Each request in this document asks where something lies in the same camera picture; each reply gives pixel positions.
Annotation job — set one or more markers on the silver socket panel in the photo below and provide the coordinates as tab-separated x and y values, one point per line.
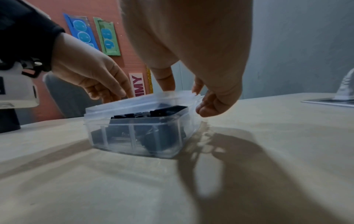
326	102

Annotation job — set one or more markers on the dark grey fabric chair back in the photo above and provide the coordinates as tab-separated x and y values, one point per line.
69	102

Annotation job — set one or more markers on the transparent plastic box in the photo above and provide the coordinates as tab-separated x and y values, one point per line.
105	135

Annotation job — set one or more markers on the transparent plastic lid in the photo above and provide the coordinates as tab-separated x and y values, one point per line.
143	102

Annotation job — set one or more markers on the pink lettered label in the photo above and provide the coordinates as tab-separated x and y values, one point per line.
137	85

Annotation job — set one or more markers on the black left wristband with markers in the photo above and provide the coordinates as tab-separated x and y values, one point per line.
25	32

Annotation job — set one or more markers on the black object on table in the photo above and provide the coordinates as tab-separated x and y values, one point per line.
8	120

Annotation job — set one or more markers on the pile of black binder clips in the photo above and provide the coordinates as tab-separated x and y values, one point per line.
166	133

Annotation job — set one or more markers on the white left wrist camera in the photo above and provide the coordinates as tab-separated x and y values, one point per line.
16	91

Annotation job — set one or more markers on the green sticker strip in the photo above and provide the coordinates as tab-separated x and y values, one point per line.
109	37

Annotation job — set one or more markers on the person's left hand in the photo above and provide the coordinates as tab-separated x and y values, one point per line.
91	70

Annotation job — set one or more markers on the person's right hand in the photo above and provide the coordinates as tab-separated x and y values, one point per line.
199	39

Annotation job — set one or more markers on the blue sticker strip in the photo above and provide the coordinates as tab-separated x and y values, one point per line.
83	30

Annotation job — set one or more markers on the red board with gold trim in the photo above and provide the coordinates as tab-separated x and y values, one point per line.
127	59

